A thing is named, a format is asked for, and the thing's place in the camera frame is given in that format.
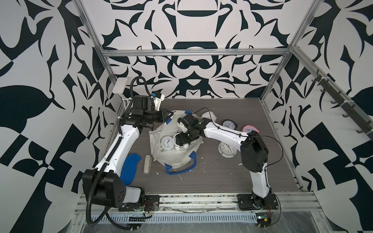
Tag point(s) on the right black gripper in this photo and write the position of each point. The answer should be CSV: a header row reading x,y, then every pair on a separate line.
x,y
182,139

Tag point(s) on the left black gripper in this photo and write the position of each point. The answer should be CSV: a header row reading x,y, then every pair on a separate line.
x,y
161,113

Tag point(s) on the black round alarm clock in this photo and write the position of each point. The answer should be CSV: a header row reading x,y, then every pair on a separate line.
x,y
229,124

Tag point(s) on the white canvas bag blue handles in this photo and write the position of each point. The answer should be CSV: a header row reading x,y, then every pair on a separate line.
x,y
175,162

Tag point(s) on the white round alarm clock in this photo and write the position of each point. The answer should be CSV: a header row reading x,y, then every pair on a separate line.
x,y
227,151

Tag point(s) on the pink alarm clock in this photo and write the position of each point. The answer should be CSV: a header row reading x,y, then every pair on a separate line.
x,y
249,129

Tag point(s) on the white square alarm clock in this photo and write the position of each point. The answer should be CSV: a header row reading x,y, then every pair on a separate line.
x,y
209,115

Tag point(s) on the white blue-faced alarm clock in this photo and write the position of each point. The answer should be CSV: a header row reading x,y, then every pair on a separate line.
x,y
178,143

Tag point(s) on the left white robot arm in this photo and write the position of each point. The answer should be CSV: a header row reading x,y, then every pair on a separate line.
x,y
102,185

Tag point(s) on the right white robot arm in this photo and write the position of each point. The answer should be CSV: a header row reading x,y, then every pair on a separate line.
x,y
254,153

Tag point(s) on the small white alarm clock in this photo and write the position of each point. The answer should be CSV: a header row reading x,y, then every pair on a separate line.
x,y
167,143

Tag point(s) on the small beige stapler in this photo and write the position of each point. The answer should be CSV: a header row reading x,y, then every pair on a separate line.
x,y
147,164

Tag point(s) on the white desk lamp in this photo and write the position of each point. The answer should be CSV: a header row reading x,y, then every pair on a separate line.
x,y
119,89

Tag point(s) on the blue cloth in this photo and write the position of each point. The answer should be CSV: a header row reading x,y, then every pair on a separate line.
x,y
129,168

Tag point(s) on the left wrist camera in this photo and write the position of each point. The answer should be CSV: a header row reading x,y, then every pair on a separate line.
x,y
158,98

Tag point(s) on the white slotted cable duct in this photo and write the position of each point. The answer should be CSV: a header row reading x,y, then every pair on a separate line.
x,y
127,218

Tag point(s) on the grey wall hook rail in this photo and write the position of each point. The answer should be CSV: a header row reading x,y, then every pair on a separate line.
x,y
350,107

